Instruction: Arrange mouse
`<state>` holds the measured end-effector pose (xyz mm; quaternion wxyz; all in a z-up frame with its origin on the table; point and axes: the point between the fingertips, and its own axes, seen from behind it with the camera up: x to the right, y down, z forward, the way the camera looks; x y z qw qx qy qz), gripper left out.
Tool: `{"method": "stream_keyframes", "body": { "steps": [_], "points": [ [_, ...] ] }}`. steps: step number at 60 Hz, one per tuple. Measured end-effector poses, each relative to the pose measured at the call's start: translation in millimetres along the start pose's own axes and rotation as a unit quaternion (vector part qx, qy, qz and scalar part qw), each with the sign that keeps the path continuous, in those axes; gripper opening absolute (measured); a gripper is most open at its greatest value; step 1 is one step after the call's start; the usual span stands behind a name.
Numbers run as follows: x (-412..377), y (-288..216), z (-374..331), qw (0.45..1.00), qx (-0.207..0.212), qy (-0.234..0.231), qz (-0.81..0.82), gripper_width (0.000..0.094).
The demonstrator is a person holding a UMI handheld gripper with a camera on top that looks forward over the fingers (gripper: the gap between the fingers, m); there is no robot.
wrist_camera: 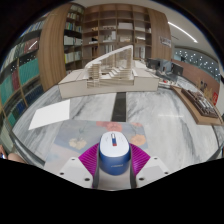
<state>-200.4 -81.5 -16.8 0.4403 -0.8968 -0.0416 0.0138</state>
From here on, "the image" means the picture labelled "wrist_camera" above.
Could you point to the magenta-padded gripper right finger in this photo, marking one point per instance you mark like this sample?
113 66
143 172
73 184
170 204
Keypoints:
140 159

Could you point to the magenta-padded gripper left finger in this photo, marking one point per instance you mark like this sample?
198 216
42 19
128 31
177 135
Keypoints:
87 159

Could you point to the blue and white computer mouse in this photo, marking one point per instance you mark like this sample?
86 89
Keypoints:
114 151

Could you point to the floral print mouse pad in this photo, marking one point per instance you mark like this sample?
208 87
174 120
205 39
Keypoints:
73 140

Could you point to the white paper sheet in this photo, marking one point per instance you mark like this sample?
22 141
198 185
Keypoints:
50 115

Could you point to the person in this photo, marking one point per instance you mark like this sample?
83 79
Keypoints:
15 157

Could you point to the white architectural model on base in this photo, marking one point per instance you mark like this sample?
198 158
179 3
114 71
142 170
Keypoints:
110 80

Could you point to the black computer monitor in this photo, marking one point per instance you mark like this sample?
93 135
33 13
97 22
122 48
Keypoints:
154 64
177 70

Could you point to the red standing sign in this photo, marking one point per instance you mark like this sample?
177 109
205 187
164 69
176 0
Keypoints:
215 98

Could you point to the curved bookshelf with colourful books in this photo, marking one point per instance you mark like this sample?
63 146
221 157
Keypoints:
20 76

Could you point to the group of small ceiling lights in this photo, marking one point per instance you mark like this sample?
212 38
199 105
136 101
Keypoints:
198 60

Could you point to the dark bookshelf with books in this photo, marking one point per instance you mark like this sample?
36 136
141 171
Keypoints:
72 43

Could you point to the wooden shelf unit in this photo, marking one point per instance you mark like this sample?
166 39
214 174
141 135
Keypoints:
123 30

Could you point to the long ceiling light strip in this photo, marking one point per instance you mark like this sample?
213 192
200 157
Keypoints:
182 31

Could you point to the white wall sign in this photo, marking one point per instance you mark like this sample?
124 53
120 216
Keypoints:
165 41

